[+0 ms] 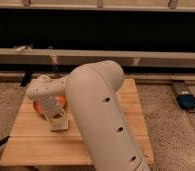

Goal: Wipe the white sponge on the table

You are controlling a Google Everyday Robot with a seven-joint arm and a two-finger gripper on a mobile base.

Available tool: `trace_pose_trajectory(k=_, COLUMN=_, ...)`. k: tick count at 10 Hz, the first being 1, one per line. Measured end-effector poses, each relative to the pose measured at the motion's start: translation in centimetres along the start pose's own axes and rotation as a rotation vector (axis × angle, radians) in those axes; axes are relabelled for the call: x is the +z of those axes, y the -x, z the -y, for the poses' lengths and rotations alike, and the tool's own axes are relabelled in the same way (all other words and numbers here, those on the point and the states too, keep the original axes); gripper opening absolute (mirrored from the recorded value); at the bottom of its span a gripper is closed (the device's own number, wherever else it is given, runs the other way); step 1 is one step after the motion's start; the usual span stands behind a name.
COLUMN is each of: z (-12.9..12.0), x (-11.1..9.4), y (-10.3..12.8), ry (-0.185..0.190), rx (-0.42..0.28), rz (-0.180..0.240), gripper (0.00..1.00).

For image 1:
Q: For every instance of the orange bowl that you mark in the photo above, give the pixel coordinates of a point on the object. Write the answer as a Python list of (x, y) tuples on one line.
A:
[(38, 109)]

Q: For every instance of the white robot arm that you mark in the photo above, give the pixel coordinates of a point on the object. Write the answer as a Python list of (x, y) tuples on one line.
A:
[(91, 92)]

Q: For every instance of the long grey shelf rail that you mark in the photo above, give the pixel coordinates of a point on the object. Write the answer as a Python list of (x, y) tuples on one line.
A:
[(79, 57)]

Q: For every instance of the white sponge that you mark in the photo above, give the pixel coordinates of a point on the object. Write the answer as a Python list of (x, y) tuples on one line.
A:
[(59, 125)]

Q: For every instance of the black power adapter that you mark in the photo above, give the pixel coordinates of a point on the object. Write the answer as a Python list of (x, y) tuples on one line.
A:
[(186, 101)]

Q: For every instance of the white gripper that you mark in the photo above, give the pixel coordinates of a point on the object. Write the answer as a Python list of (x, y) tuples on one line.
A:
[(52, 108)]

